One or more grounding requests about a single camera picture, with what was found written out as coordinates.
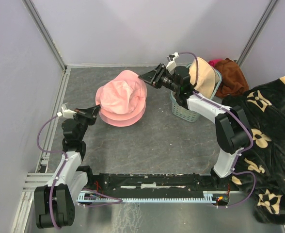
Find beige pink stacked hats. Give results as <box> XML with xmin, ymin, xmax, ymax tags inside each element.
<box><xmin>189</xmin><ymin>57</ymin><xmax>220</xmax><ymax>99</ymax></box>

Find black floral blanket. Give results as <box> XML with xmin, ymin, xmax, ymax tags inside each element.
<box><xmin>222</xmin><ymin>76</ymin><xmax>285</xmax><ymax>225</ymax></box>

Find red cloth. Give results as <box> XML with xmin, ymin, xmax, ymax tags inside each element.
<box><xmin>208</xmin><ymin>59</ymin><xmax>222</xmax><ymax>67</ymax></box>

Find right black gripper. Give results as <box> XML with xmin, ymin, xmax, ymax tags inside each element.
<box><xmin>138</xmin><ymin>63</ymin><xmax>179</xmax><ymax>93</ymax></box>

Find pink bucket hat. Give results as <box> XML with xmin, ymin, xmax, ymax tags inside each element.
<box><xmin>99</xmin><ymin>107</ymin><xmax>146</xmax><ymax>127</ymax></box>
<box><xmin>95</xmin><ymin>70</ymin><xmax>147</xmax><ymax>118</ymax></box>

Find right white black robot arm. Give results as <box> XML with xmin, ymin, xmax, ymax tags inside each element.
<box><xmin>139</xmin><ymin>64</ymin><xmax>253</xmax><ymax>190</ymax></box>

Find left aluminium corner post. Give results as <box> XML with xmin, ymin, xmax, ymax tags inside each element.
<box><xmin>22</xmin><ymin>0</ymin><xmax>67</xmax><ymax>70</ymax></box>

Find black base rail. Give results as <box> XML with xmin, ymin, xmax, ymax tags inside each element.
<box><xmin>86</xmin><ymin>173</ymin><xmax>233</xmax><ymax>199</ymax></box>

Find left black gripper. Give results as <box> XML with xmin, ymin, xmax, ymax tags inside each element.
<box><xmin>73</xmin><ymin>104</ymin><xmax>101</xmax><ymax>141</ymax></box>

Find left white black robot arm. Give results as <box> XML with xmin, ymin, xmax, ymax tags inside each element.
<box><xmin>34</xmin><ymin>105</ymin><xmax>100</xmax><ymax>229</ymax></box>

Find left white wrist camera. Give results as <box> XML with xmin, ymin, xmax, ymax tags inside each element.
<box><xmin>57</xmin><ymin>104</ymin><xmax>77</xmax><ymax>119</ymax></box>

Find light blue cable duct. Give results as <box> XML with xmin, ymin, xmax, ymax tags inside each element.
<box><xmin>77</xmin><ymin>191</ymin><xmax>230</xmax><ymax>205</ymax></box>

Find aluminium corner post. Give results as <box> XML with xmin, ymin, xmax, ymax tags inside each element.
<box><xmin>237</xmin><ymin>0</ymin><xmax>279</xmax><ymax>67</ymax></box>
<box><xmin>22</xmin><ymin>0</ymin><xmax>67</xmax><ymax>70</ymax></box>

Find brown cloth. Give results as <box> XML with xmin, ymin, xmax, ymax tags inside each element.
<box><xmin>215</xmin><ymin>58</ymin><xmax>249</xmax><ymax>99</ymax></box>

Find teal plastic basket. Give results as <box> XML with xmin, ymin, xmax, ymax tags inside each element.
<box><xmin>170</xmin><ymin>68</ymin><xmax>222</xmax><ymax>123</ymax></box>

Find right aluminium corner post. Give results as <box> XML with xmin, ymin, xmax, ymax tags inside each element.
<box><xmin>237</xmin><ymin>0</ymin><xmax>279</xmax><ymax>67</ymax></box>

